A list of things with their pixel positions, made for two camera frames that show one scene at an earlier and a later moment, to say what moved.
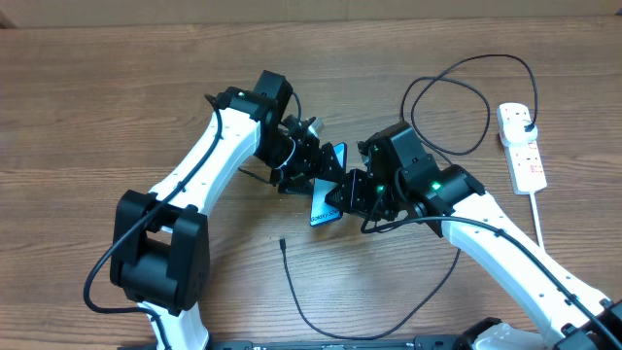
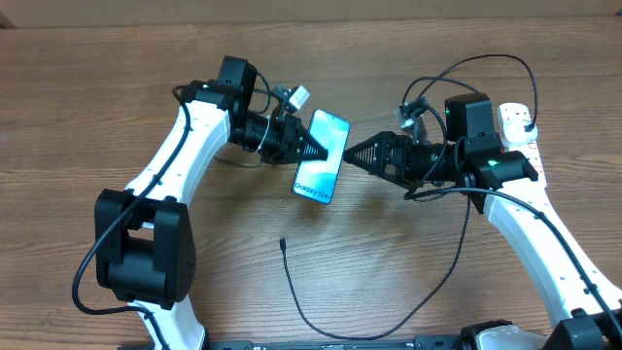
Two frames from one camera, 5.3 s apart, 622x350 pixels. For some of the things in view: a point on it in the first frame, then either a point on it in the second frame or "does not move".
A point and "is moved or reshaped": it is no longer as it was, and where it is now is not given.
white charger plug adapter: [517, 131] does not move
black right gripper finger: [353, 194] -> [377, 153]
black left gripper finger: [329, 166] -> [309, 148]
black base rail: [417, 343] does not move
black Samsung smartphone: [321, 211] is moved or reshaped
